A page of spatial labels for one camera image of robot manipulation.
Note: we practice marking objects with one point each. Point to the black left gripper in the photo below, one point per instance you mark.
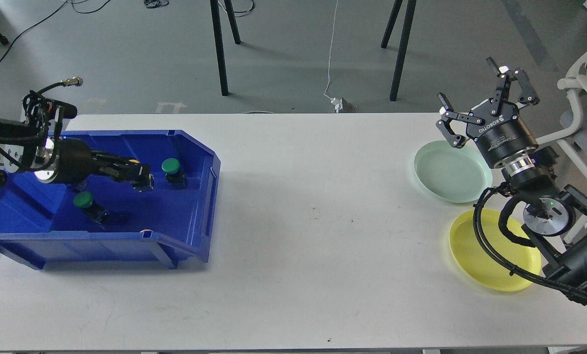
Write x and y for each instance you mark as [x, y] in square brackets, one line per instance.
[75, 161]

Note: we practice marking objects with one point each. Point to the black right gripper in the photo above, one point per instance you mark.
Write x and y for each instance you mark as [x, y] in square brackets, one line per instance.
[502, 135]

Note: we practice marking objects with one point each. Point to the green push button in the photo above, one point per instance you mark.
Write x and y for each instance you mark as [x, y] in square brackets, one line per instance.
[85, 201]
[174, 174]

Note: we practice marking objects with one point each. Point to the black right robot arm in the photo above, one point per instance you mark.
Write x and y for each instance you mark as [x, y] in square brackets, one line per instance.
[537, 214]

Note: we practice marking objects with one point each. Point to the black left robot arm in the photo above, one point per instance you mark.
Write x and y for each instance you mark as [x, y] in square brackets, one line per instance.
[36, 144]

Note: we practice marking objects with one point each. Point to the pale green plate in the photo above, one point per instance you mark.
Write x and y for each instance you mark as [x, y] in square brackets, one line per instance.
[454, 175]

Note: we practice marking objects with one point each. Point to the yellow plate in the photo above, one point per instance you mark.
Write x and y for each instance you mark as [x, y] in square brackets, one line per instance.
[472, 259]

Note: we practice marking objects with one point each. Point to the blue plastic bin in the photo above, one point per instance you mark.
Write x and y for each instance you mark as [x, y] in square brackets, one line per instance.
[39, 223]

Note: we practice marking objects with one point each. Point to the black table leg right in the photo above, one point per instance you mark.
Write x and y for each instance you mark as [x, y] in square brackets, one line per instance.
[403, 44]

